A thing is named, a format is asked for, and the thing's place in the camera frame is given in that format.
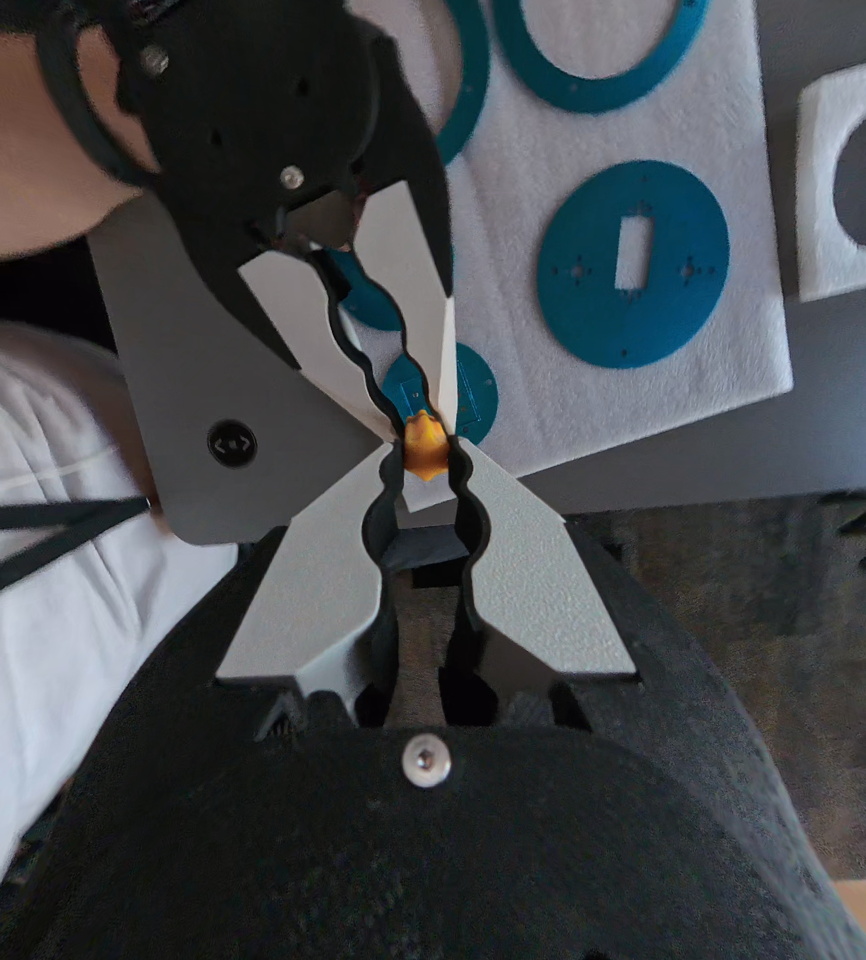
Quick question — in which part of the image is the black strap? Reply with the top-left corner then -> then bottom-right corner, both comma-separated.
0,495 -> 154,621

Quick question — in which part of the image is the person's left hand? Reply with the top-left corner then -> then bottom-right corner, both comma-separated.
0,28 -> 158,265

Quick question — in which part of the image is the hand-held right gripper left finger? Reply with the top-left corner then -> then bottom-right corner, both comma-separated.
215,441 -> 405,727

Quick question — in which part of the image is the blue plate with rectangular slot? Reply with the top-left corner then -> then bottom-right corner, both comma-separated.
536,159 -> 731,370

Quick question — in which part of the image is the white foam frame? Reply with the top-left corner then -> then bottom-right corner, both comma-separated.
795,51 -> 866,303

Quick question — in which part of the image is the white foam sheet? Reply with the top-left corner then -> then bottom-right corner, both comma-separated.
343,0 -> 794,515

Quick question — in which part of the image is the yellow-handled screwdriver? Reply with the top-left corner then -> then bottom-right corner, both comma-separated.
403,408 -> 450,483

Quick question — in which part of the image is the blue metal ring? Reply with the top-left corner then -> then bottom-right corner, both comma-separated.
493,0 -> 711,115
433,0 -> 492,168

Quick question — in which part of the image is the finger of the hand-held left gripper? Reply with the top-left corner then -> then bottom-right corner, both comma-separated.
240,247 -> 406,444
352,178 -> 458,421

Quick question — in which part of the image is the small blue disc with bracket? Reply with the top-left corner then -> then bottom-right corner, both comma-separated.
382,342 -> 500,445

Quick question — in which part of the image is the round black desk button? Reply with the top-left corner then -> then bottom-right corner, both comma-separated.
206,418 -> 259,471

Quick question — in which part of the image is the small blue round plate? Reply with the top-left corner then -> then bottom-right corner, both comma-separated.
325,247 -> 405,333

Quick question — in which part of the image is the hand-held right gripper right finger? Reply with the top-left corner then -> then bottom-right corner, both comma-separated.
439,437 -> 639,727

